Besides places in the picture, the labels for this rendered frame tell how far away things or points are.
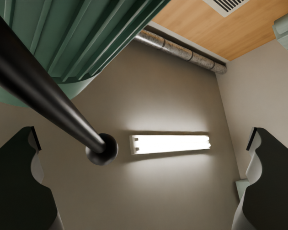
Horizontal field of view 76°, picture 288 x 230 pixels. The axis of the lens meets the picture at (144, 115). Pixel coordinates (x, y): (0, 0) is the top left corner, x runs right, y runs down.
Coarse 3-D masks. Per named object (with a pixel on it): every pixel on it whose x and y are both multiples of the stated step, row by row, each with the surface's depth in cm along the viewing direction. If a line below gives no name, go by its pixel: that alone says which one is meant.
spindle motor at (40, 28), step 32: (0, 0) 10; (32, 0) 10; (64, 0) 10; (96, 0) 10; (128, 0) 11; (160, 0) 12; (32, 32) 12; (64, 32) 12; (96, 32) 12; (128, 32) 14; (64, 64) 16; (96, 64) 18; (0, 96) 20
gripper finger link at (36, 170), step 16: (32, 128) 10; (16, 144) 9; (32, 144) 10; (0, 160) 8; (16, 160) 8; (32, 160) 8; (0, 176) 7; (16, 176) 7; (32, 176) 7; (0, 192) 7; (16, 192) 7; (32, 192) 7; (48, 192) 7; (0, 208) 6; (16, 208) 6; (32, 208) 6; (48, 208) 6; (0, 224) 6; (16, 224) 6; (32, 224) 6; (48, 224) 6
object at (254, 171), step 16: (256, 128) 11; (256, 144) 10; (272, 144) 9; (256, 160) 9; (272, 160) 8; (256, 176) 8; (272, 176) 8; (256, 192) 7; (272, 192) 7; (240, 208) 7; (256, 208) 6; (272, 208) 6; (240, 224) 6; (256, 224) 6; (272, 224) 6
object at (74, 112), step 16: (0, 16) 4; (0, 32) 4; (0, 48) 4; (16, 48) 5; (0, 64) 5; (16, 64) 5; (32, 64) 6; (0, 80) 5; (16, 80) 5; (32, 80) 6; (48, 80) 7; (16, 96) 6; (32, 96) 6; (48, 96) 7; (64, 96) 8; (48, 112) 8; (64, 112) 8; (64, 128) 10; (80, 128) 11; (96, 144) 15; (112, 144) 19; (96, 160) 19; (112, 160) 20
